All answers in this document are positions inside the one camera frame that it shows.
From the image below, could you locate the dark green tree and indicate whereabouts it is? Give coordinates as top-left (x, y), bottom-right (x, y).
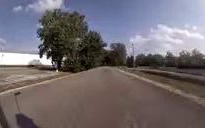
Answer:
top-left (104, 42), bottom-right (128, 67)

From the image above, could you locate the grey asphalt road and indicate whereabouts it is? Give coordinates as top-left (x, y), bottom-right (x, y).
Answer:
top-left (0, 65), bottom-right (205, 128)

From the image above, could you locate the street light pole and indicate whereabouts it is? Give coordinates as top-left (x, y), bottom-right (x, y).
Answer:
top-left (131, 42), bottom-right (137, 68)

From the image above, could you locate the large green tree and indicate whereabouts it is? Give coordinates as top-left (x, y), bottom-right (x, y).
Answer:
top-left (35, 9), bottom-right (108, 74)

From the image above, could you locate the pale concrete kerb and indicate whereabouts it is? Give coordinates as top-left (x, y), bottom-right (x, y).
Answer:
top-left (0, 66), bottom-right (103, 98)
top-left (115, 67), bottom-right (205, 111)

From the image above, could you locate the row of trees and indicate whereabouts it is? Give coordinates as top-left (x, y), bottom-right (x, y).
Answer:
top-left (125, 48), bottom-right (205, 70)

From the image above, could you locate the grey side road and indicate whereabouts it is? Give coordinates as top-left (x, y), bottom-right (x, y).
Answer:
top-left (136, 66), bottom-right (205, 83)

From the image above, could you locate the grey paved lot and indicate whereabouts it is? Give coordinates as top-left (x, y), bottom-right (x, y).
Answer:
top-left (0, 65), bottom-right (73, 94)

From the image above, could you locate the white low building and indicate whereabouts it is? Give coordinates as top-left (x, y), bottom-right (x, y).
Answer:
top-left (0, 51), bottom-right (54, 67)

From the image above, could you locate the grass verge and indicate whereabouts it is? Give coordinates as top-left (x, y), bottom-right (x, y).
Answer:
top-left (121, 66), bottom-right (205, 101)

